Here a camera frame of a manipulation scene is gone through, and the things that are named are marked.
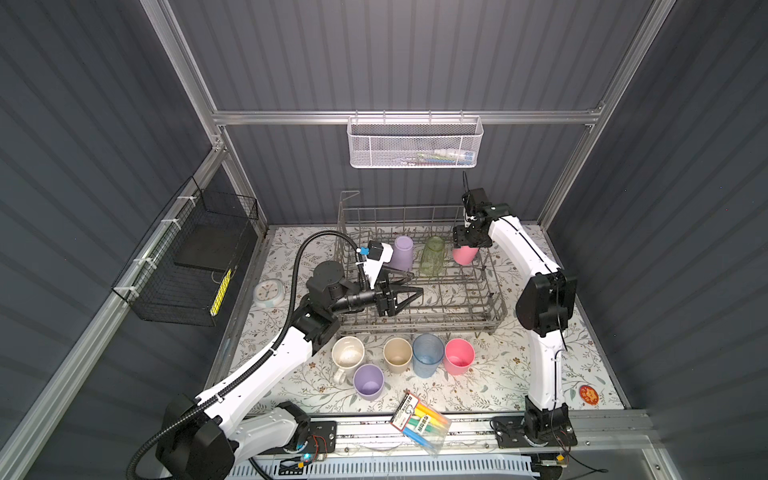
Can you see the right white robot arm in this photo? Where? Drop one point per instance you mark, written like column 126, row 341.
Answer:
column 543, row 309

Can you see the black wire side basket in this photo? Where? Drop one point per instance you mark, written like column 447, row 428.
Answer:
column 173, row 277

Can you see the purple cup front row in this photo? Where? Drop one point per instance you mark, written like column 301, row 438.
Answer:
column 369, row 381

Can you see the pens in wall basket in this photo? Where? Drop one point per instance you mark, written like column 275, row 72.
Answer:
column 441, row 157

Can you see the pink cup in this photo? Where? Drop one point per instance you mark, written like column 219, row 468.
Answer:
column 464, row 255
column 459, row 355

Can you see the green translucent cup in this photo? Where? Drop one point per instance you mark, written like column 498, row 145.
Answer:
column 432, row 260

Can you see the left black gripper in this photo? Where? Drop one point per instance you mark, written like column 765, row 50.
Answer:
column 386, row 303

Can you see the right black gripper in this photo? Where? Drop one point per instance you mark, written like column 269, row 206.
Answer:
column 458, row 238

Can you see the highlighter marker pack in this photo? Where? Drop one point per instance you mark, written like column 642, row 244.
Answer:
column 420, row 423

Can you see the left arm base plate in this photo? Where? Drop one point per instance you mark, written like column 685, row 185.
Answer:
column 321, row 439

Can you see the red round sticker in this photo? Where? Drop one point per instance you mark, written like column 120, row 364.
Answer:
column 589, row 395

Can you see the yellow marker pen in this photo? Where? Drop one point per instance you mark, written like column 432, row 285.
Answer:
column 219, row 298

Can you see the beige cup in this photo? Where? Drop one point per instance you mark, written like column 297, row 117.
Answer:
column 398, row 354

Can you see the lilac cup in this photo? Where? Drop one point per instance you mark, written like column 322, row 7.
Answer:
column 402, row 257

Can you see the white wire wall basket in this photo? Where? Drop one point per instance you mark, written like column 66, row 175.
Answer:
column 376, row 142

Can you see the blue translucent cup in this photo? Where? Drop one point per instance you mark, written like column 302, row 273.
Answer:
column 428, row 352

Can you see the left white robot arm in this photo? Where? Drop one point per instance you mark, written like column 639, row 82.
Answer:
column 206, row 436

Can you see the white ceramic mug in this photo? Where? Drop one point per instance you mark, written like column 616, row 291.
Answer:
column 348, row 354

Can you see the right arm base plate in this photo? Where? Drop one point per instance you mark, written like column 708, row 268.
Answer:
column 510, row 431

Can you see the grey wire dish rack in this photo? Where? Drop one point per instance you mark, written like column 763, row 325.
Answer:
column 461, row 299

